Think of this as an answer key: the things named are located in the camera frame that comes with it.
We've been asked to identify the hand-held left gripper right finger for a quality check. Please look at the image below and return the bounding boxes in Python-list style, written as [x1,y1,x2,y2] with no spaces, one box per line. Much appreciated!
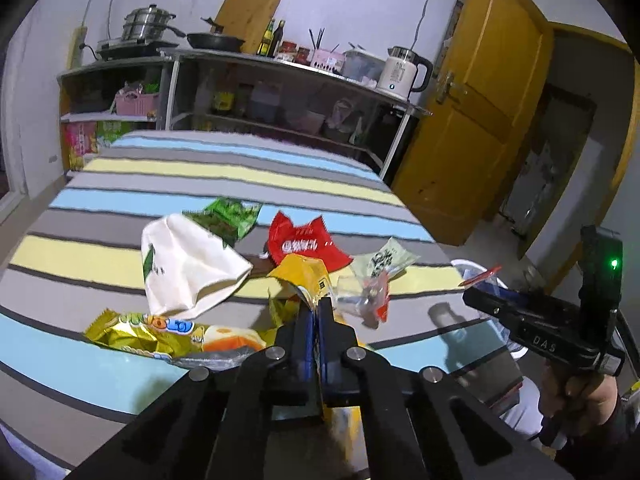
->
[319,298,576,480]

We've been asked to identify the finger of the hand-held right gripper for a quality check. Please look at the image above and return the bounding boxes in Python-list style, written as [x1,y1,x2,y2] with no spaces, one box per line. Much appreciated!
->
[472,281,518,298]
[462,287,526,333]

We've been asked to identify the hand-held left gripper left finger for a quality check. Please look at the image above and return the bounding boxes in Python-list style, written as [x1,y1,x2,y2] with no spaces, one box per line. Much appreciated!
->
[65,304,321,480]

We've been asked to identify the red wrapper strip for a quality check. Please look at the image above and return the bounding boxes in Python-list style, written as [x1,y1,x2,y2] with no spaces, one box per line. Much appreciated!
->
[459,265,503,289]

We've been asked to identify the yellow snack wrapper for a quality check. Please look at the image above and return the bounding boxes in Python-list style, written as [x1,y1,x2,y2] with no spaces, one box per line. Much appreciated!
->
[267,254,373,476]

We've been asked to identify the white round bin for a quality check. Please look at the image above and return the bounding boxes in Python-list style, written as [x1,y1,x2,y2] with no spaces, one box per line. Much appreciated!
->
[449,258,551,447]

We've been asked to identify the green snack wrapper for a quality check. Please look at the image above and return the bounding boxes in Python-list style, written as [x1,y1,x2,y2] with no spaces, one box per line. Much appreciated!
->
[182,197,265,249]

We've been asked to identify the person's right forearm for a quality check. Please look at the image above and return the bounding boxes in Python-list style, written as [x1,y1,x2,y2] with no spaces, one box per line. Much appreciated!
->
[560,390,640,480]

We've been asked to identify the person's right hand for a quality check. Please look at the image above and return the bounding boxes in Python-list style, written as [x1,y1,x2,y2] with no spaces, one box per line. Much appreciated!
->
[540,364,621,448]

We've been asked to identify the clear plastic wrapper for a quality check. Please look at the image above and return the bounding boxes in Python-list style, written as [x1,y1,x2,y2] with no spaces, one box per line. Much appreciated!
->
[332,272,391,329]

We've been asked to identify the orange white food packet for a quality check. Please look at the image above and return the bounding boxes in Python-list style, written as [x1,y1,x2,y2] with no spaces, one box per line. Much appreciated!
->
[171,324,269,370]

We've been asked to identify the pale green wrapper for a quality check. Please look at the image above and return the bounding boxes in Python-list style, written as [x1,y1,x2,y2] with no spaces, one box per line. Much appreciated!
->
[349,236,421,281]

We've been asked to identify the red snack wrapper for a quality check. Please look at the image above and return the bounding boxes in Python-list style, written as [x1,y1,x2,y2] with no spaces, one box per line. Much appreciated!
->
[266,211,354,272]

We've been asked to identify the white paper bag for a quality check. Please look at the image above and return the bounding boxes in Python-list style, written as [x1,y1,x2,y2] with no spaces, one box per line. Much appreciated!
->
[141,213,254,320]

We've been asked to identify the gold snack packet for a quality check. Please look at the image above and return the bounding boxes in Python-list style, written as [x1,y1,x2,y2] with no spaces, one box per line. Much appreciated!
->
[83,308,207,362]

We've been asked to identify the yellow wooden door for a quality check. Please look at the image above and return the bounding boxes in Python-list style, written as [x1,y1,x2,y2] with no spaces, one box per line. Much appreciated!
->
[389,0,556,247]

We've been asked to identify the crumpled plastic bags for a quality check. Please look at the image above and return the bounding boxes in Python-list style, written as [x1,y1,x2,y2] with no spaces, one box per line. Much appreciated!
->
[324,99,367,134]

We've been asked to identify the striped tablecloth table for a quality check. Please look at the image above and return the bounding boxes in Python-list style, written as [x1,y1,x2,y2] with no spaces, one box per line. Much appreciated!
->
[0,130,521,480]

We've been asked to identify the white electric kettle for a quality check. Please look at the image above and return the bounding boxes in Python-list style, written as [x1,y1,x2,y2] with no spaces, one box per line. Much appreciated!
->
[375,45,434,99]

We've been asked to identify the grey plastic jug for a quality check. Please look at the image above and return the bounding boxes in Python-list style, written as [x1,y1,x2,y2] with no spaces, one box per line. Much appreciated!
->
[249,82,281,121]

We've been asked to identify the clear plastic container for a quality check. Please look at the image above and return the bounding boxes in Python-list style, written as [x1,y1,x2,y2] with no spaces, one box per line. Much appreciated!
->
[342,42,386,81]

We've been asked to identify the large metal kitchen rack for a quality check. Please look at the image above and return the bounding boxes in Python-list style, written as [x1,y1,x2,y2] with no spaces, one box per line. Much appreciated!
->
[159,49,434,181]

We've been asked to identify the pink utensil holder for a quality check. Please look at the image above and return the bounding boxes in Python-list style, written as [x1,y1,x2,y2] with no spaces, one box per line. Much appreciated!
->
[307,27,346,72]

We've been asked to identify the red sauce jar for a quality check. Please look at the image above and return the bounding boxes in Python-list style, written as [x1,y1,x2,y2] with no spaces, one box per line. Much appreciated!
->
[277,41,312,65]

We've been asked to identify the pink plastic basket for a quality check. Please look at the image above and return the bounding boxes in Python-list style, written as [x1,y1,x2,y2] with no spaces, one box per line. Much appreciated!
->
[114,87,161,116]

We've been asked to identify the colourful snack carton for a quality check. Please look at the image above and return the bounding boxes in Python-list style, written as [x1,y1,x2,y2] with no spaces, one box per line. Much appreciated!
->
[62,120,132,172]

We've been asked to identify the yellow oil bottle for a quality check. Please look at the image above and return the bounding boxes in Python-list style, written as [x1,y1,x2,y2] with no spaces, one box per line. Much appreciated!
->
[257,18,276,57]

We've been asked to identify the black frying pan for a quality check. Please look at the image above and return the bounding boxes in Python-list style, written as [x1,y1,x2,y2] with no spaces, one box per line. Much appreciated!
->
[185,16,247,53]

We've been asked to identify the wooden cutting board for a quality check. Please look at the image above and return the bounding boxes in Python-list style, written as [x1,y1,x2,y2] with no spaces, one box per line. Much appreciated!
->
[214,0,284,54]

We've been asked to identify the small metal kitchen rack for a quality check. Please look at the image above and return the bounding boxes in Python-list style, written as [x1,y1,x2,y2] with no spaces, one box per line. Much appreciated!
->
[56,55,180,133]

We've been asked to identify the black induction cooker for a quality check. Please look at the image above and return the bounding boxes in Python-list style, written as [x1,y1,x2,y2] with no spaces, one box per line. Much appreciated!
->
[94,37,180,60]

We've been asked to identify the steel steamer pot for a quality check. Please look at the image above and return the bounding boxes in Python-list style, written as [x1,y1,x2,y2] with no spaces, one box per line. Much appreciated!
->
[121,4,177,42]

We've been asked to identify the yellow power strip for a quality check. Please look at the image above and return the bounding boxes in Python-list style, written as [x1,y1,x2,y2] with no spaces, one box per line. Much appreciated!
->
[72,25,89,69]

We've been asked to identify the brass door handle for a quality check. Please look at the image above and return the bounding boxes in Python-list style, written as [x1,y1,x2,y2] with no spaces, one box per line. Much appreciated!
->
[433,69,469,106]

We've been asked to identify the grey wall cable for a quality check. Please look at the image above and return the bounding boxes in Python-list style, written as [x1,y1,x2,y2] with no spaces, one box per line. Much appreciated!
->
[412,0,444,52]

